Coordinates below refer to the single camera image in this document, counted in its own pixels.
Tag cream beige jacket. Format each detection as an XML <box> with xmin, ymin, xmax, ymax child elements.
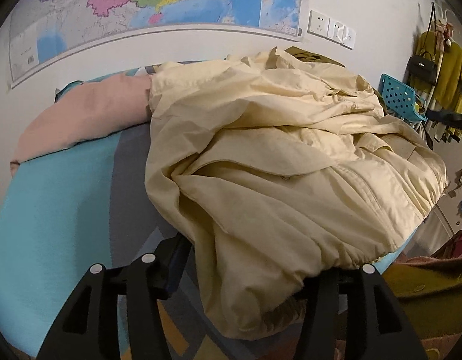
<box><xmin>145</xmin><ymin>48</ymin><xmax>448</xmax><ymax>341</ymax></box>

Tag teal grey bed sheet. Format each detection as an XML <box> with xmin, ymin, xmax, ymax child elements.
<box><xmin>0</xmin><ymin>59</ymin><xmax>418</xmax><ymax>360</ymax></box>

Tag pink pillow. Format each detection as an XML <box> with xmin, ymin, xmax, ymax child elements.
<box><xmin>10</xmin><ymin>73</ymin><xmax>152</xmax><ymax>175</ymax></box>

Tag teal perforated plastic basket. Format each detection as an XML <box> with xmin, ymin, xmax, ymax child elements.
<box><xmin>378</xmin><ymin>73</ymin><xmax>427</xmax><ymax>124</ymax></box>

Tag black handbag on rack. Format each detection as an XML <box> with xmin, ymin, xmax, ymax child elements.
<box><xmin>408</xmin><ymin>51</ymin><xmax>438</xmax><ymax>86</ymax></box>

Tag olive mustard garment on bed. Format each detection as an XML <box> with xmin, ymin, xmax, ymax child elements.
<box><xmin>285</xmin><ymin>46</ymin><xmax>344</xmax><ymax>68</ymax></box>

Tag white wall socket panel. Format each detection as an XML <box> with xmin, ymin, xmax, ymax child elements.
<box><xmin>307</xmin><ymin>10</ymin><xmax>357</xmax><ymax>50</ymax></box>

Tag colourful wall map poster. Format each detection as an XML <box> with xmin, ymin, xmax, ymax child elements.
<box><xmin>9</xmin><ymin>0</ymin><xmax>301</xmax><ymax>83</ymax></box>

